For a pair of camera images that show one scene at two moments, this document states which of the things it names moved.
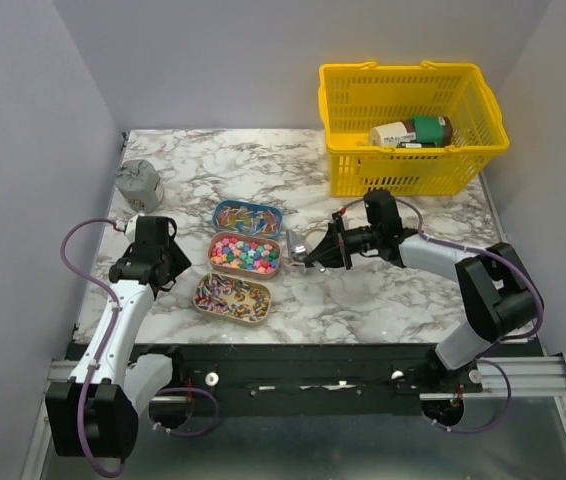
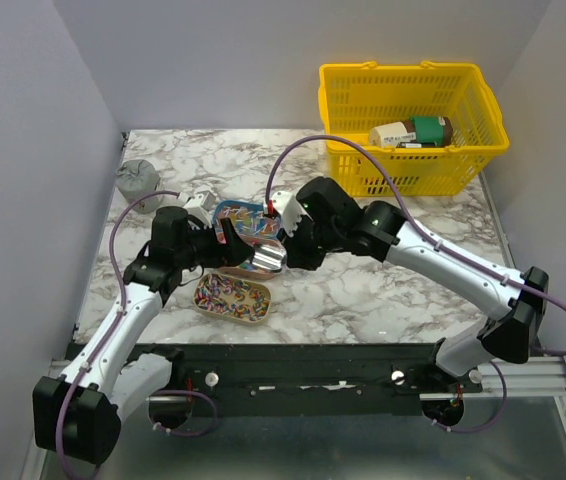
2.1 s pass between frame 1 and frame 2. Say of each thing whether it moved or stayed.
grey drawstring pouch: stayed
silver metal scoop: moved
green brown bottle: stayed
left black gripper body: moved
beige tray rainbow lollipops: stayed
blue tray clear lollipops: stayed
